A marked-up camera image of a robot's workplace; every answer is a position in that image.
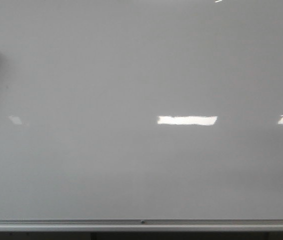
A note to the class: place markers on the white whiteboard with aluminium frame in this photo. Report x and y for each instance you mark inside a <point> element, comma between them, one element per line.
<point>141,115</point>

